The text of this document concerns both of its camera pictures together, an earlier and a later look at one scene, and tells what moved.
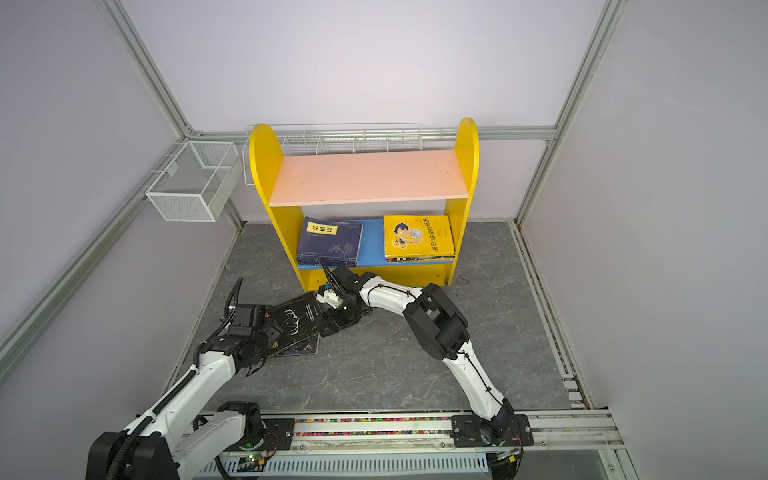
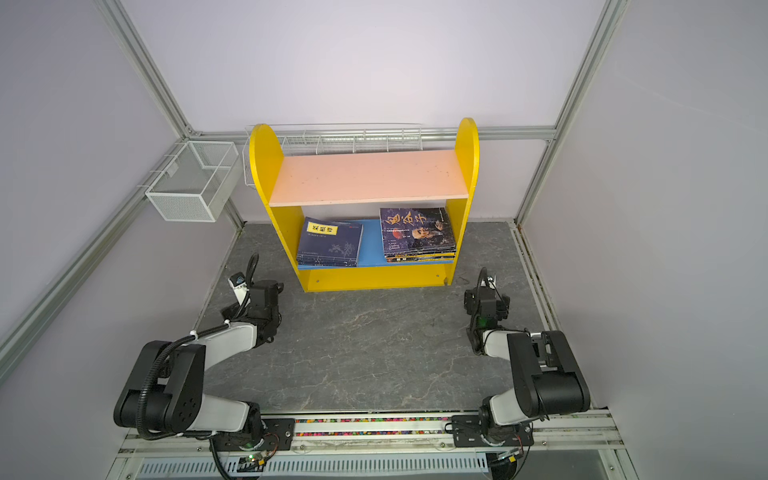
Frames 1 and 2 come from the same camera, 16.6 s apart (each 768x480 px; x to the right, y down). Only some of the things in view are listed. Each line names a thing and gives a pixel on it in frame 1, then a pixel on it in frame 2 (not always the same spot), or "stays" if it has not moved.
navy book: x=338 y=242 stays
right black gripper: x=333 y=321 → x=503 y=308
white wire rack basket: x=304 y=139 stays
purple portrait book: x=307 y=346 → x=416 y=230
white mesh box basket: x=196 y=184 stays
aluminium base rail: x=591 y=429 stays
